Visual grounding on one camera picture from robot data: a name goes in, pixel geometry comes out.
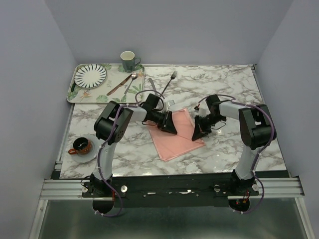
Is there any silver table knife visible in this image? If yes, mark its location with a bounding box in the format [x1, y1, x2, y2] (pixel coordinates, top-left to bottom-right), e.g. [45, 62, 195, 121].
[148, 78, 157, 93]

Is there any green ceramic mug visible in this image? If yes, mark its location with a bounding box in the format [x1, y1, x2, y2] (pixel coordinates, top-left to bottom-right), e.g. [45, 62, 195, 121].
[120, 51, 141, 72]

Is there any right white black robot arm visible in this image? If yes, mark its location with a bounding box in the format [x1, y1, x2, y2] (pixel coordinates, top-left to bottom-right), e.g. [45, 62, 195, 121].
[192, 94, 277, 195]

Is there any striped white plate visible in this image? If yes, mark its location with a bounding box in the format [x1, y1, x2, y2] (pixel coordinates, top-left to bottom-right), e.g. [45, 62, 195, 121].
[74, 64, 107, 89]

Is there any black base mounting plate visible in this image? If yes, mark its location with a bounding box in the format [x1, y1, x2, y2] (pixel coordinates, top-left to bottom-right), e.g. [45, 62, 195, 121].
[82, 173, 259, 208]

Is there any pink cloth napkin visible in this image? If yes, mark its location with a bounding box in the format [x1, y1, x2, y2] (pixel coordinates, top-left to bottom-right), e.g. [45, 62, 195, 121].
[148, 108, 205, 162]

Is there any leaf pattern serving tray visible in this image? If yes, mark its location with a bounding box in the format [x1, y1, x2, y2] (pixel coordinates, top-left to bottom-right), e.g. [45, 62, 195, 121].
[66, 63, 145, 104]

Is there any silver spoon on tray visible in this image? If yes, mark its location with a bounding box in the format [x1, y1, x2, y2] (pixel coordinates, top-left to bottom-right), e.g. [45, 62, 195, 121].
[124, 72, 138, 95]

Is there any aluminium rail frame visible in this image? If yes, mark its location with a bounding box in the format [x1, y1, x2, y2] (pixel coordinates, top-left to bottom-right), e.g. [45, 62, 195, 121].
[29, 160, 314, 239]

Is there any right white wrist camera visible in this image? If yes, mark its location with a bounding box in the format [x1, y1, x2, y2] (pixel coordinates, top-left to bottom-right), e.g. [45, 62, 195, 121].
[194, 106, 207, 117]

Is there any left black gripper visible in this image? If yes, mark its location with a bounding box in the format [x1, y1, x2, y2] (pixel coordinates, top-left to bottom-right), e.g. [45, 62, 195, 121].
[150, 110, 177, 134]

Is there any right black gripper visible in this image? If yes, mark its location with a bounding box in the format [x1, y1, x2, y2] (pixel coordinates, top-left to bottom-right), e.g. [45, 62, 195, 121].
[192, 113, 226, 141]

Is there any black silver fork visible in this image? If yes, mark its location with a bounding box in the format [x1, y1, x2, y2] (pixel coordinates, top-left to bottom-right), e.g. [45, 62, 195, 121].
[160, 71, 177, 98]

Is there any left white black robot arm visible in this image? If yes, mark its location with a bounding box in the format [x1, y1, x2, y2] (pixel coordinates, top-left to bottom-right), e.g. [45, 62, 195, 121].
[87, 94, 177, 197]

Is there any orange patterned teacup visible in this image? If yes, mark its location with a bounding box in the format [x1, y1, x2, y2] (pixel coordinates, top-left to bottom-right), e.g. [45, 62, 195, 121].
[68, 137, 92, 155]

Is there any white saucer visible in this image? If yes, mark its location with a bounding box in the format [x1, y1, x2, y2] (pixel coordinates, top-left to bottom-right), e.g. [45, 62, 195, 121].
[71, 134, 100, 164]

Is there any copper knife on tray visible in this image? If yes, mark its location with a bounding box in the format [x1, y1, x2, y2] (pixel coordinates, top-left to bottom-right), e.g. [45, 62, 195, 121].
[107, 74, 132, 96]

